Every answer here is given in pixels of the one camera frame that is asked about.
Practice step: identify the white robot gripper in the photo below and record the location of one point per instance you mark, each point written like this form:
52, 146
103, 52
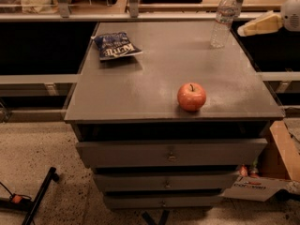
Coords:
291, 14

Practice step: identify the clear plastic water bottle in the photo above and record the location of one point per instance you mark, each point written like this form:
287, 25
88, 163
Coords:
225, 14

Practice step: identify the red apple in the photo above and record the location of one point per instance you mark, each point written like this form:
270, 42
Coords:
191, 97

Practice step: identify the red small bottle on floor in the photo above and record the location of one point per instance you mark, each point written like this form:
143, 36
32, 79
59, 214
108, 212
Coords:
243, 170

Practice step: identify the brown cardboard box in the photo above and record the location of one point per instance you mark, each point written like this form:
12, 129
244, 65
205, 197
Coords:
280, 158

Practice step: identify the blue Kettle chips bag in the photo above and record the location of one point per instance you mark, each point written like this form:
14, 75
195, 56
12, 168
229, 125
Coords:
114, 45

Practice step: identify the white printed cardboard flap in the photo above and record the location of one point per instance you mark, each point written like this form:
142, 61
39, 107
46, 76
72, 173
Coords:
254, 189

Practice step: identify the grey drawer cabinet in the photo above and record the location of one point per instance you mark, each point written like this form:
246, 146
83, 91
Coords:
127, 119

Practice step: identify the black metal stand leg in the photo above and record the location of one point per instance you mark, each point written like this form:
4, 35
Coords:
34, 205

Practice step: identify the orange black floor clamp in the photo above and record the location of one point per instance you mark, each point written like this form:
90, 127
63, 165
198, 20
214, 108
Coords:
14, 201

